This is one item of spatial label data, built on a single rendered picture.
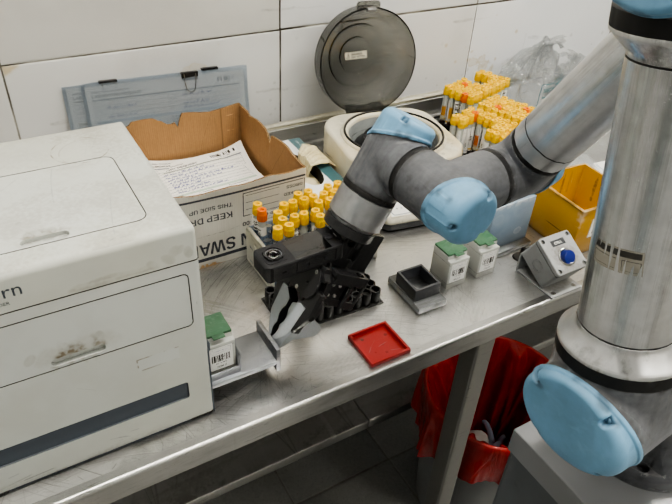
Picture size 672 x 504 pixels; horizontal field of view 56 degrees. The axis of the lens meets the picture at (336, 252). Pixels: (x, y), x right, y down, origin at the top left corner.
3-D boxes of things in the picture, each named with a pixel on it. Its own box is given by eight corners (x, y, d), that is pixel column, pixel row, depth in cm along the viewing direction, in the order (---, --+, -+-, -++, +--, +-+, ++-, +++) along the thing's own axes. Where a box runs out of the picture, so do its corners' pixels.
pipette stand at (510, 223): (490, 261, 113) (501, 214, 107) (463, 240, 118) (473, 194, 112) (529, 245, 118) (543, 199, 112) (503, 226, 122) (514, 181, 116)
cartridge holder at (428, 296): (418, 315, 101) (421, 298, 99) (387, 282, 107) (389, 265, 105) (445, 305, 103) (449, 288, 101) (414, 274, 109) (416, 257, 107)
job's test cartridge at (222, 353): (208, 380, 83) (204, 345, 79) (195, 356, 86) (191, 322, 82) (236, 369, 85) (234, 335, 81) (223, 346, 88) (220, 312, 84)
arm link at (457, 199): (529, 174, 72) (462, 132, 79) (456, 202, 67) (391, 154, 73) (512, 229, 77) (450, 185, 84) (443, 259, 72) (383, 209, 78)
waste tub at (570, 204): (568, 258, 115) (584, 212, 109) (519, 220, 124) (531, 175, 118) (621, 241, 120) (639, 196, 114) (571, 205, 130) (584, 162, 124)
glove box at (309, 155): (307, 237, 116) (309, 192, 110) (253, 177, 132) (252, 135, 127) (365, 220, 121) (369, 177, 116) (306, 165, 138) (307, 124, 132)
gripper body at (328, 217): (350, 316, 88) (393, 243, 84) (302, 309, 82) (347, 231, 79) (323, 284, 93) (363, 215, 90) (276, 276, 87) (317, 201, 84)
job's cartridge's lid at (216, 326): (205, 346, 79) (204, 342, 79) (191, 322, 82) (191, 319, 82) (234, 336, 81) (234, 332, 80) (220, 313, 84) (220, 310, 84)
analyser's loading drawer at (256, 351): (131, 427, 79) (125, 399, 76) (117, 390, 83) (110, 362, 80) (280, 369, 88) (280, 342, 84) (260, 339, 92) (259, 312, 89)
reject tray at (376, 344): (371, 368, 91) (372, 364, 91) (347, 338, 96) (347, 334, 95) (410, 352, 94) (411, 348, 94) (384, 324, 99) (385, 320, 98)
